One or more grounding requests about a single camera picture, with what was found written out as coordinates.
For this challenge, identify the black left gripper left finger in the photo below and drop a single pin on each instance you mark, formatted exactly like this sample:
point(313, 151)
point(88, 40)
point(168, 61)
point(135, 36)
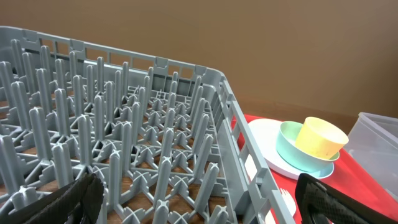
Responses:
point(77, 202)

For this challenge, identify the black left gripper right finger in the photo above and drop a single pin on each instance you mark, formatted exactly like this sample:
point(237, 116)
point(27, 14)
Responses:
point(319, 203)

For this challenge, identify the white plastic fork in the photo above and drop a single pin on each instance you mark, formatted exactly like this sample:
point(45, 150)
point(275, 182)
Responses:
point(289, 200)

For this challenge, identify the grey plastic dishwasher rack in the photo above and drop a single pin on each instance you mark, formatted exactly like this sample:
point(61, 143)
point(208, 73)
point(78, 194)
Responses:
point(167, 139)

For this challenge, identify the red plastic tray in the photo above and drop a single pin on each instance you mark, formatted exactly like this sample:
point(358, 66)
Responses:
point(349, 178)

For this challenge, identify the green bowl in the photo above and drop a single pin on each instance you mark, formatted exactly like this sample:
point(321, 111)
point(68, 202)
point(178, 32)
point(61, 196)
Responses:
point(285, 146)

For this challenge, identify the yellow plastic cup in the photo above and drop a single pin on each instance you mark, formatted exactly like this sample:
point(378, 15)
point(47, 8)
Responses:
point(320, 139)

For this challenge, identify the clear plastic bin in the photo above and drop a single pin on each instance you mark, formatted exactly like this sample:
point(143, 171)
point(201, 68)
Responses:
point(373, 145)

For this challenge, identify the light blue plate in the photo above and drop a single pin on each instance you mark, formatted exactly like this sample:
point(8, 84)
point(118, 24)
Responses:
point(265, 133)

